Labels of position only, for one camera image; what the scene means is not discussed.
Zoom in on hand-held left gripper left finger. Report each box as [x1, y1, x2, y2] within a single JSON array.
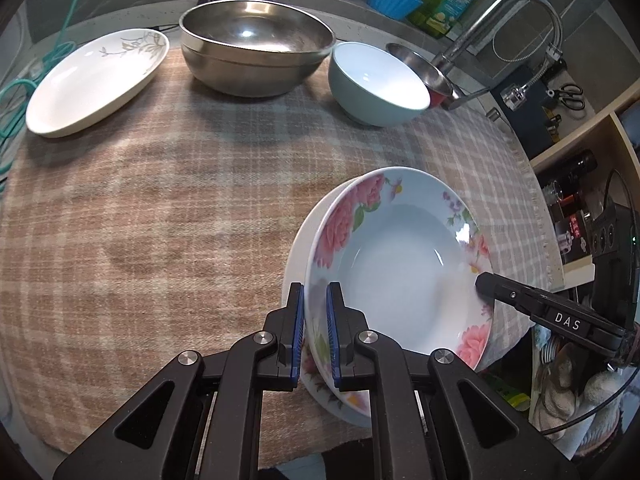
[[52, 281, 306, 480]]

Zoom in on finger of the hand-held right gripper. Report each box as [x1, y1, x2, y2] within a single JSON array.
[[474, 272, 544, 318]]

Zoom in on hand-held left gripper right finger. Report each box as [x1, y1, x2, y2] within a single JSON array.
[[325, 281, 581, 480]]

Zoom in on plain white plate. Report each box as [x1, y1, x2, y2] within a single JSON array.
[[281, 176, 362, 403]]

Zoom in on floral print plate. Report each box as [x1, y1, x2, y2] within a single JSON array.
[[304, 166, 496, 428]]

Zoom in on light blue bowl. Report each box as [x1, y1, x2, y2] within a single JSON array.
[[327, 41, 432, 128]]

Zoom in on beige fabric bundle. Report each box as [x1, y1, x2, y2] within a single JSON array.
[[530, 340, 622, 461]]

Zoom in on black and red box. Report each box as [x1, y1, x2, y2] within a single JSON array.
[[554, 211, 592, 267]]

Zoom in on black power strip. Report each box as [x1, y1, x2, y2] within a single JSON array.
[[590, 204, 637, 262]]

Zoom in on dark bottle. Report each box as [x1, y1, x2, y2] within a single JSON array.
[[549, 150, 599, 197]]

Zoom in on wooden shelf unit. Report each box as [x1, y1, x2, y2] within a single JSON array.
[[527, 91, 640, 291]]

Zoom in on beige plaid cloth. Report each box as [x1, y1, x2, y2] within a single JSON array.
[[0, 42, 567, 470]]

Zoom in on black scissors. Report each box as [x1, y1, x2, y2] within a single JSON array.
[[546, 83, 586, 111]]

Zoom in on small red-sided steel bowl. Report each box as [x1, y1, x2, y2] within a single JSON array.
[[385, 42, 454, 111]]

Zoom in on chrome kitchen faucet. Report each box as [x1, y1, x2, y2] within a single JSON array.
[[430, 0, 566, 112]]

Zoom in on large stainless steel bowl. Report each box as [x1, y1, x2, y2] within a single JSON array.
[[179, 0, 336, 99]]

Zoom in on white oval leaf-print plate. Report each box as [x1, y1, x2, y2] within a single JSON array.
[[25, 28, 171, 139]]

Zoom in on thin black cable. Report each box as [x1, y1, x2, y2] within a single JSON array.
[[537, 360, 640, 437]]

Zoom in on flexible faucet sprayer hose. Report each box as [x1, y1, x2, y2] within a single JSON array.
[[501, 55, 567, 107]]

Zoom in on teal cable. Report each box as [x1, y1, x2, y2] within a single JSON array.
[[0, 0, 97, 196]]

